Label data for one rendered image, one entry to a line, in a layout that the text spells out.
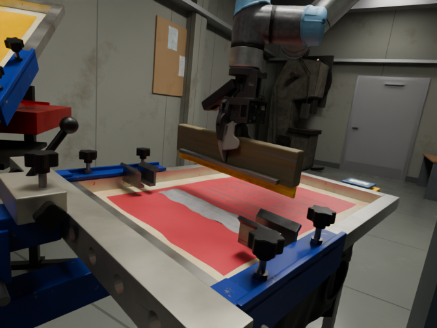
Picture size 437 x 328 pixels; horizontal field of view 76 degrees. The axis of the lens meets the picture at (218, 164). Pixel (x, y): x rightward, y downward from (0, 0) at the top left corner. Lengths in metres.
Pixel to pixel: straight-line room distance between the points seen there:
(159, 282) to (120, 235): 0.11
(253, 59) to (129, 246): 0.45
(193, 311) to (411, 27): 7.36
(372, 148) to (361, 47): 2.25
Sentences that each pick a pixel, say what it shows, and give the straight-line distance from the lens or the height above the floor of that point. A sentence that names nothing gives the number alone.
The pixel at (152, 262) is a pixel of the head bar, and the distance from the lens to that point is 0.32.
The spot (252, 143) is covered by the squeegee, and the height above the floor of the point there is 1.13.
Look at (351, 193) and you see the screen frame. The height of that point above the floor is 0.97.
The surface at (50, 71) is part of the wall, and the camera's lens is 3.27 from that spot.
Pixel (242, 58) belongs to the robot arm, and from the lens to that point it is 0.63.
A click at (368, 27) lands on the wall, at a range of 7.51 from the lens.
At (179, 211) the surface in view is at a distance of 0.67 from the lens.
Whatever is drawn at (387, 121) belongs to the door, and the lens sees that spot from 7.17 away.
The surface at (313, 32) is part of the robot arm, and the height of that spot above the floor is 1.37.
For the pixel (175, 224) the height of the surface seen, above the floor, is 0.95.
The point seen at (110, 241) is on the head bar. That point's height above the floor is 1.04.
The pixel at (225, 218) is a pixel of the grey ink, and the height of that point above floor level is 0.96.
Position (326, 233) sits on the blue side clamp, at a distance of 0.56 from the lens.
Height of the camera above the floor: 1.21
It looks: 12 degrees down
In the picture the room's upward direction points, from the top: 6 degrees clockwise
